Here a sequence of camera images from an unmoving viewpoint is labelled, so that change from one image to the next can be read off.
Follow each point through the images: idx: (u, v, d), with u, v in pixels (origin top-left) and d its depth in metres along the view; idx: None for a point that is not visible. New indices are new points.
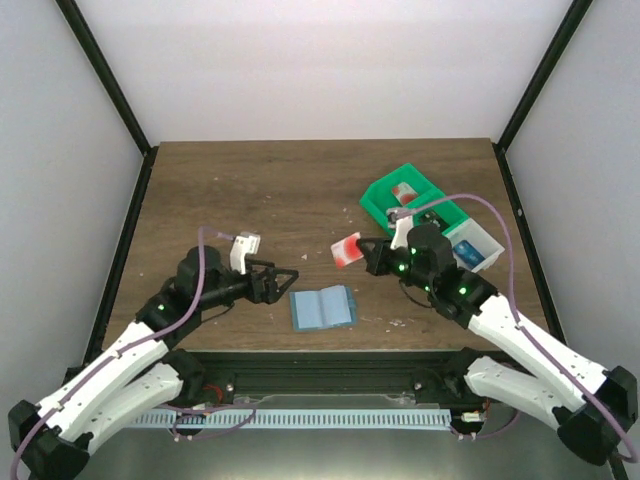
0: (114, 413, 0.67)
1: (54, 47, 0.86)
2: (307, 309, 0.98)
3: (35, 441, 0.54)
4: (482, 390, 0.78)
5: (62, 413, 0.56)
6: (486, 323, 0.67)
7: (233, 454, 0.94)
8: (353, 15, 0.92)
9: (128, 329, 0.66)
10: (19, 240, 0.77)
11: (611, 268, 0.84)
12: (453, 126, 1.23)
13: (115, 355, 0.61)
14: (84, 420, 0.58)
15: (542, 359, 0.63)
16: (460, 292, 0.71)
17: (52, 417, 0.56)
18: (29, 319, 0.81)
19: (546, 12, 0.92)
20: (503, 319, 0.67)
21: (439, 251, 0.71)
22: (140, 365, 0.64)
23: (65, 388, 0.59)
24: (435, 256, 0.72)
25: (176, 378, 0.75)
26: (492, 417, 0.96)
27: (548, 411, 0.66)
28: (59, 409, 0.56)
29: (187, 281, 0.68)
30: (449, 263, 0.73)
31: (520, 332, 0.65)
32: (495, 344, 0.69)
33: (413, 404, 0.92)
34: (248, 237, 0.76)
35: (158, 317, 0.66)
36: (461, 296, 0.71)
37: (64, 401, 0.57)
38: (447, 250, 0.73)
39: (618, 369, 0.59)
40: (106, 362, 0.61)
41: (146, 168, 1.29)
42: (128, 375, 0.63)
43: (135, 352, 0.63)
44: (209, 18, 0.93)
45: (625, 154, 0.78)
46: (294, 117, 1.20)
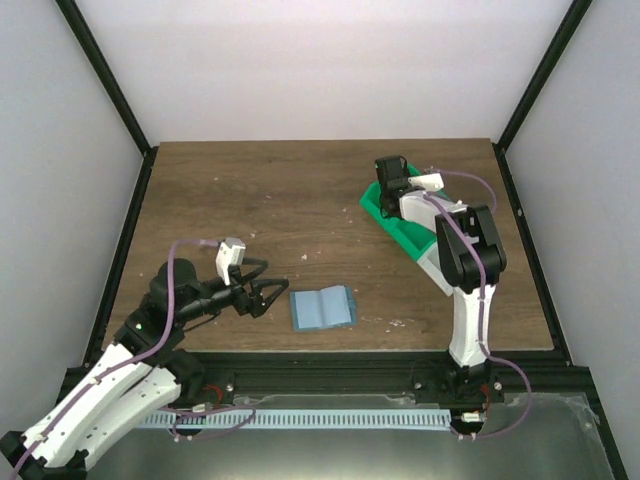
0: (108, 428, 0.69)
1: (53, 45, 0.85)
2: (308, 309, 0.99)
3: (25, 470, 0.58)
4: (468, 357, 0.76)
5: (45, 444, 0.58)
6: (404, 199, 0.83)
7: (232, 454, 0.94)
8: (351, 15, 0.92)
9: (107, 350, 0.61)
10: (18, 238, 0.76)
11: (610, 268, 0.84)
12: (453, 126, 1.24)
13: (93, 382, 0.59)
14: (73, 444, 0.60)
15: (427, 208, 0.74)
16: (399, 192, 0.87)
17: (38, 447, 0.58)
18: (29, 317, 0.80)
19: (546, 12, 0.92)
20: (416, 194, 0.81)
21: (388, 164, 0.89)
22: (123, 385, 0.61)
23: (49, 417, 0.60)
24: (384, 169, 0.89)
25: (172, 385, 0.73)
26: (491, 417, 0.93)
27: (475, 299, 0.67)
28: (42, 440, 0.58)
29: (161, 300, 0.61)
30: (397, 176, 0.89)
31: (420, 198, 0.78)
32: (414, 218, 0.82)
33: (413, 404, 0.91)
34: (231, 247, 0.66)
35: (139, 332, 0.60)
36: (398, 193, 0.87)
37: (47, 432, 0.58)
38: (397, 167, 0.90)
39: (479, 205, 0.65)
40: (85, 389, 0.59)
41: (146, 169, 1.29)
42: (110, 397, 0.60)
43: (114, 377, 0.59)
44: (209, 17, 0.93)
45: (627, 152, 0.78)
46: (294, 117, 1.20)
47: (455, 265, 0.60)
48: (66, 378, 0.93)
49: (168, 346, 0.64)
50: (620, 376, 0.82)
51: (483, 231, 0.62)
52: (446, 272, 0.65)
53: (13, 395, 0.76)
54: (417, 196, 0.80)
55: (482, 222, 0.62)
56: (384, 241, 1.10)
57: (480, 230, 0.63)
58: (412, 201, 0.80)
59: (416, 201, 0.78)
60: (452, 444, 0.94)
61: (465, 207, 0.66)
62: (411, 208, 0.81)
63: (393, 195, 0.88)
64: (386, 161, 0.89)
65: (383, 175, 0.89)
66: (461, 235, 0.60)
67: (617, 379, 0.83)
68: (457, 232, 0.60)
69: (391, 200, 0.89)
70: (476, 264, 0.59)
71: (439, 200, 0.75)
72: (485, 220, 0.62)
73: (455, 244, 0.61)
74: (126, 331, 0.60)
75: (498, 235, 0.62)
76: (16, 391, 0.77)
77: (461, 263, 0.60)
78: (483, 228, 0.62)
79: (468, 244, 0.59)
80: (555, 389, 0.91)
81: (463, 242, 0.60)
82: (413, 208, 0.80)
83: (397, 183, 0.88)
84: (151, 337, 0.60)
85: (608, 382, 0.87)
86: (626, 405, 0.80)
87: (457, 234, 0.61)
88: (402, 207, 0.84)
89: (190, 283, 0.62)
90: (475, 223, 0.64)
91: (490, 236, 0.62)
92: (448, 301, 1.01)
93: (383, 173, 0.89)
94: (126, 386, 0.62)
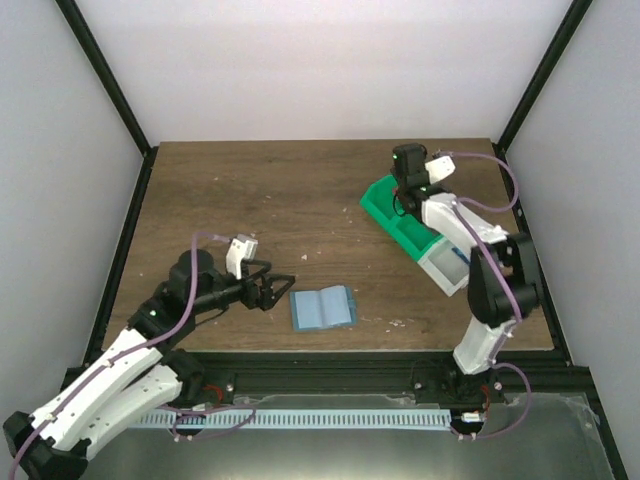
0: (112, 419, 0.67)
1: (53, 46, 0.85)
2: (308, 308, 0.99)
3: (30, 452, 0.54)
4: (474, 368, 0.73)
5: (54, 424, 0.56)
6: (429, 204, 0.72)
7: (232, 454, 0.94)
8: (351, 15, 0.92)
9: (120, 336, 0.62)
10: (18, 238, 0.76)
11: (611, 268, 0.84)
12: (453, 126, 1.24)
13: (107, 364, 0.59)
14: (80, 427, 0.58)
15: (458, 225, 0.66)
16: (421, 190, 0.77)
17: (46, 428, 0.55)
18: (29, 317, 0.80)
19: (546, 13, 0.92)
20: (444, 201, 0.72)
21: (411, 156, 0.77)
22: (134, 371, 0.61)
23: (58, 399, 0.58)
24: (404, 160, 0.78)
25: (175, 381, 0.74)
26: (492, 417, 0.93)
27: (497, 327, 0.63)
28: (52, 420, 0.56)
29: (179, 287, 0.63)
30: (418, 170, 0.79)
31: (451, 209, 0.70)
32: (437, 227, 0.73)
33: (413, 404, 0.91)
34: (244, 241, 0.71)
35: (152, 317, 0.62)
36: (420, 193, 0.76)
37: (57, 413, 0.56)
38: (419, 159, 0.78)
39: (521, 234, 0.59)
40: (98, 371, 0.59)
41: (146, 169, 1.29)
42: (120, 383, 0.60)
43: (128, 360, 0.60)
44: (209, 17, 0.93)
45: (627, 153, 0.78)
46: (294, 117, 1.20)
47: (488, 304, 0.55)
48: (66, 377, 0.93)
49: (175, 337, 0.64)
50: (620, 376, 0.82)
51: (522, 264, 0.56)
52: (476, 305, 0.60)
53: (13, 394, 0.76)
54: (445, 204, 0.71)
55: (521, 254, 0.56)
56: (384, 241, 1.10)
57: (517, 262, 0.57)
58: (440, 210, 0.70)
59: (443, 212, 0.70)
60: (452, 444, 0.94)
61: (506, 236, 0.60)
62: (436, 216, 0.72)
63: (413, 195, 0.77)
64: (407, 151, 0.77)
65: (402, 166, 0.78)
66: (497, 273, 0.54)
67: (616, 379, 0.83)
68: (492, 268, 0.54)
69: (411, 199, 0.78)
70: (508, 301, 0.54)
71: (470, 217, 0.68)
72: (527, 253, 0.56)
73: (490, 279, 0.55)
74: (140, 316, 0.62)
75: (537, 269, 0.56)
76: (16, 390, 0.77)
77: (495, 301, 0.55)
78: (521, 262, 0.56)
79: (503, 282, 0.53)
80: (554, 389, 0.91)
81: (499, 279, 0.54)
82: (439, 217, 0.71)
83: (417, 178, 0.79)
84: (164, 324, 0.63)
85: (608, 382, 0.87)
86: (626, 405, 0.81)
87: (492, 269, 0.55)
88: (422, 211, 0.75)
89: (207, 271, 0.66)
90: (514, 256, 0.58)
91: (531, 272, 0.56)
92: (447, 301, 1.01)
93: (404, 165, 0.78)
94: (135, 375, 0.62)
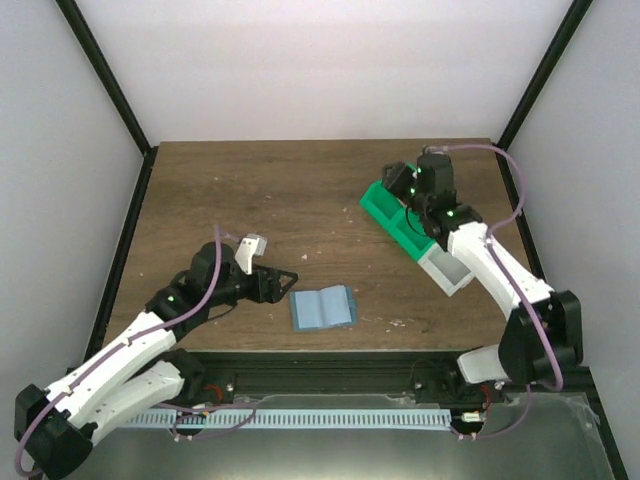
0: (117, 407, 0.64)
1: (53, 46, 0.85)
2: (308, 309, 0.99)
3: (41, 428, 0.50)
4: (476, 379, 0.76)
5: (70, 397, 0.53)
6: (459, 241, 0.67)
7: (232, 455, 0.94)
8: (352, 15, 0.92)
9: (137, 318, 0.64)
10: (18, 238, 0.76)
11: (611, 268, 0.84)
12: (454, 125, 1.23)
13: (126, 342, 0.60)
14: (92, 406, 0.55)
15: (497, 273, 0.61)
16: (448, 215, 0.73)
17: (61, 401, 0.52)
18: (29, 316, 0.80)
19: (546, 12, 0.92)
20: (475, 239, 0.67)
21: (438, 176, 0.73)
22: (149, 353, 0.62)
23: (75, 374, 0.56)
24: (432, 177, 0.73)
25: (178, 377, 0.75)
26: (493, 418, 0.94)
27: None
28: (68, 393, 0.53)
29: (200, 275, 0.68)
30: (445, 189, 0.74)
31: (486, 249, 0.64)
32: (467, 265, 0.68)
33: (413, 404, 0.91)
34: (255, 239, 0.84)
35: (173, 301, 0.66)
36: (446, 218, 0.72)
37: (74, 386, 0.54)
38: (447, 178, 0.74)
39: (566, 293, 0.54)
40: (116, 349, 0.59)
41: (146, 169, 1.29)
42: (136, 363, 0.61)
43: (145, 341, 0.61)
44: (209, 17, 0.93)
45: (627, 152, 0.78)
46: (294, 116, 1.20)
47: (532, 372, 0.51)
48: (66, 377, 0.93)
49: (190, 322, 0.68)
50: (620, 376, 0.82)
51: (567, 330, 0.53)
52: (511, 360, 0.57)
53: (13, 394, 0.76)
54: (478, 242, 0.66)
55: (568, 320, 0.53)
56: (384, 241, 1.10)
57: (561, 326, 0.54)
58: (470, 249, 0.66)
59: (475, 251, 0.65)
60: (452, 444, 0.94)
61: (548, 291, 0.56)
62: (465, 252, 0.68)
63: (441, 218, 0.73)
64: (436, 169, 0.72)
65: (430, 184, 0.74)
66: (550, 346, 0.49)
67: (616, 379, 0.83)
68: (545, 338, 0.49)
69: (437, 222, 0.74)
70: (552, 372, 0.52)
71: (507, 262, 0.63)
72: (573, 318, 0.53)
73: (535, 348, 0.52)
74: (160, 301, 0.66)
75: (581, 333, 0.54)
76: (17, 391, 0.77)
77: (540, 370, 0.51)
78: (567, 328, 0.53)
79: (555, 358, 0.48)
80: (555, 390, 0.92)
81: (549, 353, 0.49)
82: (470, 256, 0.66)
83: (442, 199, 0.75)
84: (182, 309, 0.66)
85: (608, 382, 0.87)
86: (626, 405, 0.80)
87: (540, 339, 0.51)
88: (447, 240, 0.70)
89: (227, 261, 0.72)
90: (561, 314, 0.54)
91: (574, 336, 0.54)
92: (447, 301, 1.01)
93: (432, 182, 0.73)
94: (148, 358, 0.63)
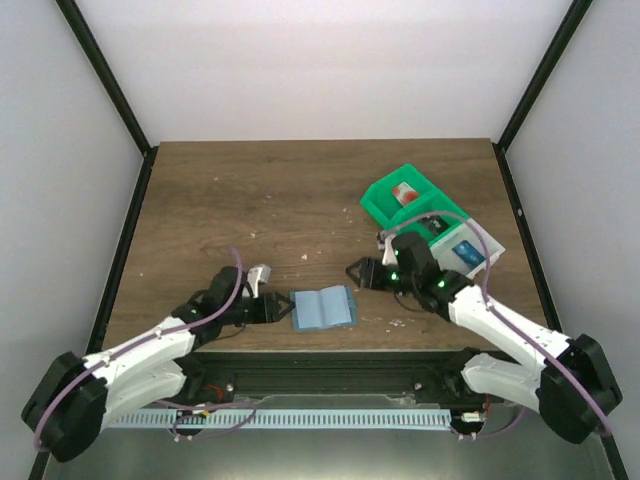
0: (125, 395, 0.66)
1: (53, 47, 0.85)
2: (309, 309, 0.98)
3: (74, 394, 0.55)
4: (478, 385, 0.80)
5: (106, 368, 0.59)
6: (461, 308, 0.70)
7: (232, 454, 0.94)
8: (352, 16, 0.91)
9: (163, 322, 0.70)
10: (18, 238, 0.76)
11: (610, 268, 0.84)
12: (453, 126, 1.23)
13: (157, 334, 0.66)
14: (119, 383, 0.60)
15: (507, 332, 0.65)
16: (439, 286, 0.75)
17: (98, 370, 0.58)
18: (30, 316, 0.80)
19: (547, 13, 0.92)
20: (475, 303, 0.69)
21: (416, 253, 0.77)
22: (170, 351, 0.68)
23: (111, 351, 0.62)
24: (412, 255, 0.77)
25: (180, 373, 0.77)
26: (491, 417, 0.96)
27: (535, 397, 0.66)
28: (105, 364, 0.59)
29: (218, 293, 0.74)
30: (429, 261, 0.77)
31: (491, 311, 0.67)
32: (476, 329, 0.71)
33: (413, 404, 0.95)
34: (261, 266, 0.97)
35: (192, 314, 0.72)
36: (439, 291, 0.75)
37: (112, 359, 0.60)
38: (425, 250, 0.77)
39: (583, 337, 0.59)
40: (148, 338, 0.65)
41: (146, 169, 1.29)
42: (160, 353, 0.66)
43: (173, 337, 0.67)
44: (208, 18, 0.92)
45: (626, 153, 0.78)
46: (294, 116, 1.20)
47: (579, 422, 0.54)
48: None
49: (205, 336, 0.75)
50: (620, 376, 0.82)
51: (596, 372, 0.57)
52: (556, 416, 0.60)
53: (14, 394, 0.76)
54: (479, 303, 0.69)
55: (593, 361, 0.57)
56: None
57: (590, 368, 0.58)
58: (477, 316, 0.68)
59: (479, 314, 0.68)
60: (451, 444, 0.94)
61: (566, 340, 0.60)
62: (470, 319, 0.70)
63: (434, 291, 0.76)
64: (412, 247, 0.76)
65: (411, 262, 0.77)
66: (587, 395, 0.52)
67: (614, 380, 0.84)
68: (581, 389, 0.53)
69: (432, 295, 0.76)
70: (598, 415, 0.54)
71: (512, 318, 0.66)
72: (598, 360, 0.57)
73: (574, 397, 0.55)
74: (182, 311, 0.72)
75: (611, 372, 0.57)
76: (17, 392, 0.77)
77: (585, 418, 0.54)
78: (595, 369, 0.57)
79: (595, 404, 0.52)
80: None
81: (591, 404, 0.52)
82: (476, 321, 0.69)
83: (428, 271, 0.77)
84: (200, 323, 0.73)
85: None
86: (626, 406, 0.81)
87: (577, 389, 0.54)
88: (450, 313, 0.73)
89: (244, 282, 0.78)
90: (584, 358, 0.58)
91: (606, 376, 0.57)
92: None
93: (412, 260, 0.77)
94: (170, 353, 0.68)
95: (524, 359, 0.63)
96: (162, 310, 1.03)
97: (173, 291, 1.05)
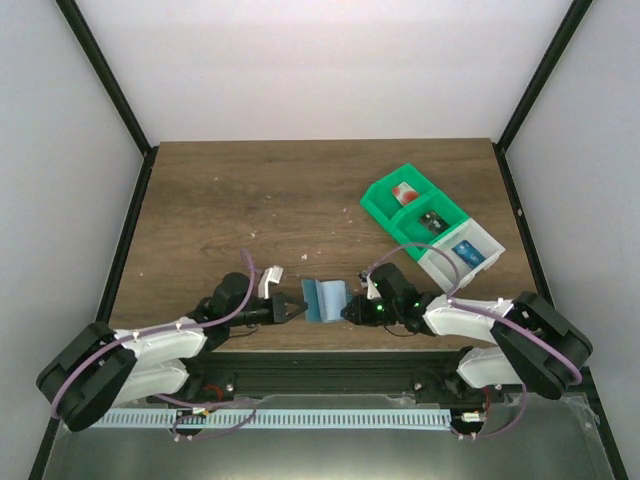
0: (137, 377, 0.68)
1: (53, 47, 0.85)
2: (319, 300, 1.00)
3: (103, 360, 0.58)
4: (471, 373, 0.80)
5: (134, 343, 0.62)
6: (429, 311, 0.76)
7: (232, 454, 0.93)
8: (352, 15, 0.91)
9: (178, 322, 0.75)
10: (18, 237, 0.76)
11: (610, 267, 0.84)
12: (453, 126, 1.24)
13: (178, 326, 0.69)
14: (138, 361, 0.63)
15: (466, 315, 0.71)
16: (415, 306, 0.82)
17: (127, 342, 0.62)
18: (30, 315, 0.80)
19: (547, 13, 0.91)
20: (443, 301, 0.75)
21: (392, 281, 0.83)
22: (185, 344, 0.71)
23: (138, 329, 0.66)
24: (388, 283, 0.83)
25: (184, 371, 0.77)
26: (492, 416, 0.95)
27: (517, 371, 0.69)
28: (134, 339, 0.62)
29: (222, 303, 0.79)
30: (404, 286, 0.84)
31: (453, 306, 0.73)
32: (451, 327, 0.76)
33: (413, 404, 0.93)
34: (274, 268, 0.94)
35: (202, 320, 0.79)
36: (416, 310, 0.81)
37: (139, 337, 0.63)
38: (399, 277, 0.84)
39: (524, 294, 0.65)
40: (170, 327, 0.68)
41: (146, 169, 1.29)
42: (178, 345, 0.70)
43: (190, 332, 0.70)
44: (208, 18, 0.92)
45: (626, 152, 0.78)
46: (294, 116, 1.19)
47: (547, 376, 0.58)
48: None
49: (213, 342, 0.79)
50: (620, 375, 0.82)
51: (546, 320, 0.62)
52: (528, 382, 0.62)
53: (13, 393, 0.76)
54: (443, 307, 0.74)
55: (538, 310, 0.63)
56: (384, 241, 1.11)
57: (542, 320, 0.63)
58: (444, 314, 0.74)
59: (447, 313, 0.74)
60: (452, 443, 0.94)
61: (512, 303, 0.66)
62: (442, 320, 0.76)
63: (413, 311, 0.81)
64: (387, 276, 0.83)
65: (389, 290, 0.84)
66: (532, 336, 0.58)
67: (613, 380, 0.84)
68: (528, 335, 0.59)
69: (412, 316, 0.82)
70: (559, 360, 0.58)
71: (471, 303, 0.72)
72: (542, 308, 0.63)
73: (528, 348, 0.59)
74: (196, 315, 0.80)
75: (563, 320, 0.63)
76: (16, 391, 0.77)
77: (550, 370, 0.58)
78: (544, 317, 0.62)
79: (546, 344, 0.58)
80: None
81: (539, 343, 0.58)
82: (447, 319, 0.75)
83: (405, 295, 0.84)
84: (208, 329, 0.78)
85: (606, 383, 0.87)
86: (625, 405, 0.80)
87: (527, 338, 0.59)
88: (430, 326, 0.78)
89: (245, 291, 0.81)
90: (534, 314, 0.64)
91: (560, 325, 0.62)
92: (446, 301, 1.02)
93: (389, 286, 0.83)
94: (185, 348, 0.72)
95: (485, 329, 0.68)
96: (162, 310, 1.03)
97: (173, 290, 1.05)
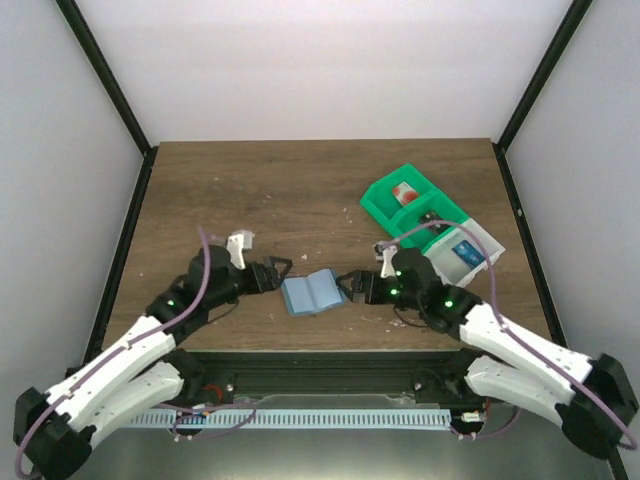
0: (116, 409, 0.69)
1: (53, 46, 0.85)
2: (302, 295, 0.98)
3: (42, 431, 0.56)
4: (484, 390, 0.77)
5: (71, 400, 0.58)
6: (473, 330, 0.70)
7: (232, 454, 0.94)
8: (352, 15, 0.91)
9: (137, 323, 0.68)
10: (18, 238, 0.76)
11: (610, 268, 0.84)
12: (453, 126, 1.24)
13: (126, 345, 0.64)
14: (91, 409, 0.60)
15: (532, 358, 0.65)
16: (447, 305, 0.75)
17: (62, 403, 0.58)
18: (30, 315, 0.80)
19: (548, 12, 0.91)
20: (489, 325, 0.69)
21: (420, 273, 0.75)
22: (146, 358, 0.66)
23: (75, 377, 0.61)
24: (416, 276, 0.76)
25: (177, 377, 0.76)
26: (492, 417, 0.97)
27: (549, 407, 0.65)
28: (69, 396, 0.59)
29: (198, 278, 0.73)
30: (433, 279, 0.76)
31: (506, 334, 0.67)
32: (487, 349, 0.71)
33: (413, 404, 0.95)
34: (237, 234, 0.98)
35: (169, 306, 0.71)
36: (447, 311, 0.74)
37: (76, 389, 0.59)
38: (428, 269, 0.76)
39: (605, 357, 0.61)
40: (117, 352, 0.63)
41: (146, 169, 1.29)
42: (138, 364, 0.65)
43: (145, 345, 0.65)
44: (208, 17, 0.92)
45: (626, 152, 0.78)
46: (294, 116, 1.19)
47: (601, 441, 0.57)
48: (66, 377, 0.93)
49: (189, 325, 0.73)
50: None
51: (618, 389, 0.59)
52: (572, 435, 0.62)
53: (13, 393, 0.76)
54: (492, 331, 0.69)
55: (616, 378, 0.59)
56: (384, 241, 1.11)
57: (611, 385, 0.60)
58: (492, 338, 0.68)
59: (497, 339, 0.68)
60: (451, 443, 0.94)
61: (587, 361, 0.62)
62: (483, 339, 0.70)
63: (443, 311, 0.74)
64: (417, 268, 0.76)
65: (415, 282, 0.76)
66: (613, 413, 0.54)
67: None
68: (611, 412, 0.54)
69: (440, 316, 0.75)
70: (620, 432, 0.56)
71: (531, 340, 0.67)
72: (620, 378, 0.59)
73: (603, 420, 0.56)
74: (159, 304, 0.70)
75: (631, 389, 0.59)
76: (17, 391, 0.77)
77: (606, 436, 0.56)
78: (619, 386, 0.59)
79: (615, 414, 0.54)
80: None
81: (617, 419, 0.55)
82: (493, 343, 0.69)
83: (434, 289, 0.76)
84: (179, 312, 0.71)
85: None
86: None
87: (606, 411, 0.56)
88: (459, 329, 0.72)
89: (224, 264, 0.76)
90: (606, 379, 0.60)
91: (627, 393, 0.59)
92: None
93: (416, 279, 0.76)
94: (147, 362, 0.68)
95: (549, 382, 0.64)
96: None
97: None
